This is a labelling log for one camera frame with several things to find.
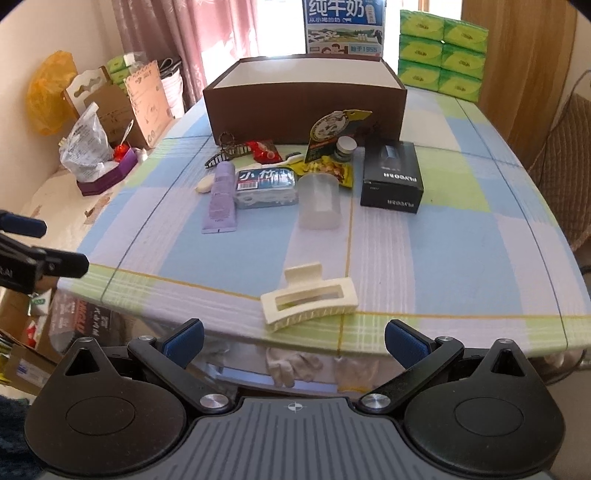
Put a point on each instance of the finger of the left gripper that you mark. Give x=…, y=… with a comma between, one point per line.
x=21, y=225
x=57, y=263

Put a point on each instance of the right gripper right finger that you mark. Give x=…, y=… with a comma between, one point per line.
x=424, y=360

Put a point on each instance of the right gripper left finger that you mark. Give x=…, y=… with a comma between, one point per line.
x=167, y=358

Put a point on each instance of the cream plastic hair claw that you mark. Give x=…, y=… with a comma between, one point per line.
x=306, y=296

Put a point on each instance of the purple cosmetic tube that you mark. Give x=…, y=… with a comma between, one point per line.
x=220, y=216

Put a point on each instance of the black electronics box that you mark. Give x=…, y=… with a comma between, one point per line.
x=392, y=178

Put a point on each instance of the clear plastic cup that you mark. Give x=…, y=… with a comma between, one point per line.
x=319, y=204

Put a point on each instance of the yellow snack packet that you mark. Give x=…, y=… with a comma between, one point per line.
x=343, y=172

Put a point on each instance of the leopard print hair claw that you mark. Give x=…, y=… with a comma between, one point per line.
x=229, y=149

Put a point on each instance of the small white jar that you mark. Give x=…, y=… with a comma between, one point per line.
x=344, y=148

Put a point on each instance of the red snack packet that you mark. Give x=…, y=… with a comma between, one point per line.
x=264, y=152

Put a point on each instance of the white toothbrush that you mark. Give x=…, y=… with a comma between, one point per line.
x=291, y=159

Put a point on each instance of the clear plastic bag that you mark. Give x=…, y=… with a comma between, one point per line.
x=85, y=152

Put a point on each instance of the white gloves under table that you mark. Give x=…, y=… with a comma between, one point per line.
x=286, y=366

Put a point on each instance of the orange plastic bag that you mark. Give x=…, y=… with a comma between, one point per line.
x=46, y=106

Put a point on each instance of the red small toy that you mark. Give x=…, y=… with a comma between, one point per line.
x=120, y=151

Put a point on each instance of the brown cardboard carry box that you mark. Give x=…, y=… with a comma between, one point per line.
x=114, y=108

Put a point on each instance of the checked pastel tablecloth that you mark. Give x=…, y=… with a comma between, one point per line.
x=483, y=257

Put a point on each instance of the small white soap piece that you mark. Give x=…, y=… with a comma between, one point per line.
x=204, y=185

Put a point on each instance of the pink cardboard carton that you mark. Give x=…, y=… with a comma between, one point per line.
x=151, y=112

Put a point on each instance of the brown quilted chair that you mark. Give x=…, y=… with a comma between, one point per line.
x=561, y=170

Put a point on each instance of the pink curtain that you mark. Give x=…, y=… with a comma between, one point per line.
x=208, y=36

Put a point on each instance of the brown cardboard storage box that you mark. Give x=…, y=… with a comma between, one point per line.
x=280, y=99

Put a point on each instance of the green tissue pack bundle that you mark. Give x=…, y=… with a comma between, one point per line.
x=442, y=55

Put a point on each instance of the blue milk carton box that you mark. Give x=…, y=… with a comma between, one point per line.
x=349, y=27

